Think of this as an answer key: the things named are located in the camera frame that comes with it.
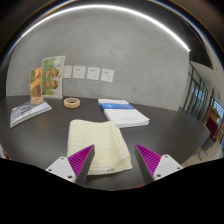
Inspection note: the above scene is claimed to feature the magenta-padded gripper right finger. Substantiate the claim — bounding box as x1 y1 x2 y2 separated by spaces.
133 143 184 185

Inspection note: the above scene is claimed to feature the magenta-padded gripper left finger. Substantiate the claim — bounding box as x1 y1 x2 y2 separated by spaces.
45 143 96 187

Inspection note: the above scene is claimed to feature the cream ribbed towel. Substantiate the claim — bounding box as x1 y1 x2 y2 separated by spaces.
67 119 133 176

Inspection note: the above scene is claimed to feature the plain white booklet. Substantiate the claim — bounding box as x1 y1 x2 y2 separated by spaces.
103 108 150 129

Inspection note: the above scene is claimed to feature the white booklet with blue band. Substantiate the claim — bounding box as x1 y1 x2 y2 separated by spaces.
97 98 135 112

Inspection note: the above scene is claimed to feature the grey photo book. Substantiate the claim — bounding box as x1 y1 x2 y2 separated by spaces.
9 100 53 129

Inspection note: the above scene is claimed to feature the black-framed glass partition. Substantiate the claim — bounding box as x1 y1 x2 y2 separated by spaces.
182 62 210 122

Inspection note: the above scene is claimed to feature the orange sign on wooden base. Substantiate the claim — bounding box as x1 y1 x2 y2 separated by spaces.
29 67 45 106

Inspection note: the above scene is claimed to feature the green menu in acrylic stand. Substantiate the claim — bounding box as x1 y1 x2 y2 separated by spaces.
40 55 66 100

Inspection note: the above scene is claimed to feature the curved ceiling light strip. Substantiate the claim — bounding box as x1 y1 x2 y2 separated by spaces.
13 3 192 53

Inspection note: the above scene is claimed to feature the round wooden ring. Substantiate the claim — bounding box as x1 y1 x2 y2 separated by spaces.
63 97 81 109

